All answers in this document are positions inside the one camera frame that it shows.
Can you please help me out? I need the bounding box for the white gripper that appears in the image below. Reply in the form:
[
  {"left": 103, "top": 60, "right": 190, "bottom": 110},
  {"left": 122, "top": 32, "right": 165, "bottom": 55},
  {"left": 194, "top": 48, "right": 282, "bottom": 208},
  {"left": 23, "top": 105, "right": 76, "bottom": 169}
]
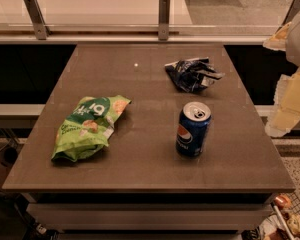
[{"left": 263, "top": 11, "right": 300, "bottom": 137}]

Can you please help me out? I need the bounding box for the blue chip bag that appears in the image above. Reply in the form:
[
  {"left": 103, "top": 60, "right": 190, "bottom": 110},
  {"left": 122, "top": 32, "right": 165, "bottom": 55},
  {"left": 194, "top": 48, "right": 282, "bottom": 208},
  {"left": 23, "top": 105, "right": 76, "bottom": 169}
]
[{"left": 165, "top": 57, "right": 225, "bottom": 93}]

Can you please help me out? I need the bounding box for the green chip bag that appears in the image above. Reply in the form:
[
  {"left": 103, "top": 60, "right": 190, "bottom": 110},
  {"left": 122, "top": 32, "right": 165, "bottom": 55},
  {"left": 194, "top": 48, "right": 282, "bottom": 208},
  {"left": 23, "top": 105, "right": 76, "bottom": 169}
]
[{"left": 51, "top": 95, "right": 131, "bottom": 162}]

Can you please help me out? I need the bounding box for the blue Pepsi can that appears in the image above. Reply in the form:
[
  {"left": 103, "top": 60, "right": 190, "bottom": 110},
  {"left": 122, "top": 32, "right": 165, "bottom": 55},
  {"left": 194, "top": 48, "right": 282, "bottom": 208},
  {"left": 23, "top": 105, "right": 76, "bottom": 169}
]
[{"left": 176, "top": 102, "right": 212, "bottom": 158}]

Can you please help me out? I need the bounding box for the glass railing panel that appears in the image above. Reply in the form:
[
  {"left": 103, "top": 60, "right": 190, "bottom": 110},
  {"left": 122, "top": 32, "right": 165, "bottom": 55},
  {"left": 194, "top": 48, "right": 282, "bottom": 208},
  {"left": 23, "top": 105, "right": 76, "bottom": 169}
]
[{"left": 0, "top": 0, "right": 292, "bottom": 35}]

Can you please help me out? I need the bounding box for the right metal railing bracket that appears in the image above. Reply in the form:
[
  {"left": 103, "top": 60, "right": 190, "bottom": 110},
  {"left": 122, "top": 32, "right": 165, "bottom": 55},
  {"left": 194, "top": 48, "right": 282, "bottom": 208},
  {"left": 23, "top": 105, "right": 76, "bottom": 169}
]
[{"left": 283, "top": 0, "right": 300, "bottom": 25}]

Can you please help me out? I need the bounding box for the metal railing bracket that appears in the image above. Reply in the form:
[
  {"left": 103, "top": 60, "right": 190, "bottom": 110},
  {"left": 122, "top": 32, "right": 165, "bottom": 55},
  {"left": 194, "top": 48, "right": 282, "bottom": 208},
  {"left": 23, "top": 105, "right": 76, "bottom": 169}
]
[
  {"left": 23, "top": 0, "right": 50, "bottom": 40},
  {"left": 283, "top": 0, "right": 300, "bottom": 25},
  {"left": 158, "top": 0, "right": 170, "bottom": 41}
]

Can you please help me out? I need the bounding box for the middle metal railing bracket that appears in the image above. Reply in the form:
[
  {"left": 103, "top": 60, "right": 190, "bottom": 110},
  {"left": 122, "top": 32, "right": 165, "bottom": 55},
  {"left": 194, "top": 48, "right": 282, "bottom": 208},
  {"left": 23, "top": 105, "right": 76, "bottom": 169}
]
[{"left": 158, "top": 0, "right": 170, "bottom": 41}]

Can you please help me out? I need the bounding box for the wire basket with snacks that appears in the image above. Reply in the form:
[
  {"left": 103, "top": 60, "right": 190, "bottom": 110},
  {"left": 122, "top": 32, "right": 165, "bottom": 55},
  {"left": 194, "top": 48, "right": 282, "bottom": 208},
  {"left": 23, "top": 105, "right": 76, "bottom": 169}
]
[{"left": 257, "top": 193, "right": 300, "bottom": 240}]

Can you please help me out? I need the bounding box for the left metal railing bracket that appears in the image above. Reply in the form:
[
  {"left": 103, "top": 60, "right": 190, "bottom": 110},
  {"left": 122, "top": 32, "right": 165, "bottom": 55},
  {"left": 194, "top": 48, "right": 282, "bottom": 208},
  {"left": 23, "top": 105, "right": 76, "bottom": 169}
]
[{"left": 23, "top": 0, "right": 50, "bottom": 40}]

